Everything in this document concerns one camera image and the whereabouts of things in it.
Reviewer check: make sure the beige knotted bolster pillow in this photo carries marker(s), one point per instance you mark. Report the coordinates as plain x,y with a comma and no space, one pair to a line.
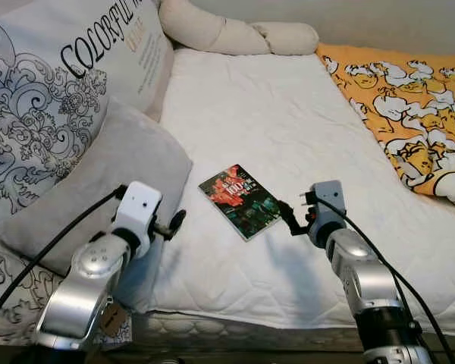
235,30

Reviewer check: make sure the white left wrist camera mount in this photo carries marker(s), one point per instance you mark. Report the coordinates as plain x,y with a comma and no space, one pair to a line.
136,208

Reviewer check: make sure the dark red green book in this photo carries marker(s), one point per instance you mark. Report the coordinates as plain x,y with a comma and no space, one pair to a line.
239,199

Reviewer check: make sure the brown paper tag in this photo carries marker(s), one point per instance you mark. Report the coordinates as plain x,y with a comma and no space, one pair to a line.
114,320

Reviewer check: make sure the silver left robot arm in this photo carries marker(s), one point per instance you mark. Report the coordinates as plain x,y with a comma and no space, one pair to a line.
83,296

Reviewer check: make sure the white quilted mattress pad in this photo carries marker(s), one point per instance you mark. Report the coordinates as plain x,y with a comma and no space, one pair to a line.
288,114

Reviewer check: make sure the yellow egg print blanket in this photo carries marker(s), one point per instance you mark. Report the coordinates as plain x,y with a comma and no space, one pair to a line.
409,106

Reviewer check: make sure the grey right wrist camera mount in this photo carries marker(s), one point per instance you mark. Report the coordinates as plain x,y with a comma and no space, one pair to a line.
327,199

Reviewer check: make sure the plain grey pillow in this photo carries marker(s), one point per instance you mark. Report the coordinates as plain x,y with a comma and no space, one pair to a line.
98,167

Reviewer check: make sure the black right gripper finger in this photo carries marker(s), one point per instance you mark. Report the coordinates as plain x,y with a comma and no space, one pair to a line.
291,221

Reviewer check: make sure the large scroll print lettered cushion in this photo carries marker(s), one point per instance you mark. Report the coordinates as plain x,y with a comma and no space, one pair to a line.
45,91

